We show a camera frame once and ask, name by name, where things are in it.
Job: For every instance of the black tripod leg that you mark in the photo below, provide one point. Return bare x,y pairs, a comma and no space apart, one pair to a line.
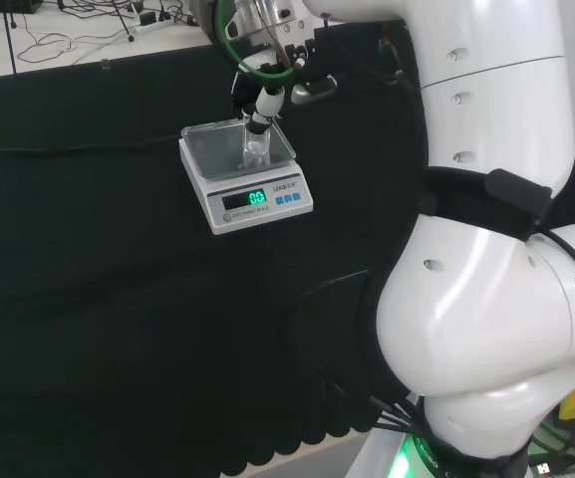
123,22

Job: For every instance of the black box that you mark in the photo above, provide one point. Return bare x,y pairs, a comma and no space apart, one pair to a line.
8,5

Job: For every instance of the white power strip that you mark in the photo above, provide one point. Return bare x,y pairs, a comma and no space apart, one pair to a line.
153,27

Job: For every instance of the black upright pole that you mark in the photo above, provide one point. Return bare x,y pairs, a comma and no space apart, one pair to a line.
12,45

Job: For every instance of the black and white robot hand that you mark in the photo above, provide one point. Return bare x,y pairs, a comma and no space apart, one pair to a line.
312,74

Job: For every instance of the white electronic balance steel pan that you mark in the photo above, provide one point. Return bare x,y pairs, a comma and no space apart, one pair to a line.
247,194

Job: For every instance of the clear cloth clip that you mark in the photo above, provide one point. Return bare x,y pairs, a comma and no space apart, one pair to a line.
104,64

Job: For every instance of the silver usb plug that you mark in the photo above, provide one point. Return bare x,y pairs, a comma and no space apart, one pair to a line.
544,468

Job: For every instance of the small clear glass beaker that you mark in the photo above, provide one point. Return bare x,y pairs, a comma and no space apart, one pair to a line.
256,152

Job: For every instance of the black bench cloth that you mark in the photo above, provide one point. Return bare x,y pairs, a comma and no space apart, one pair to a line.
117,299

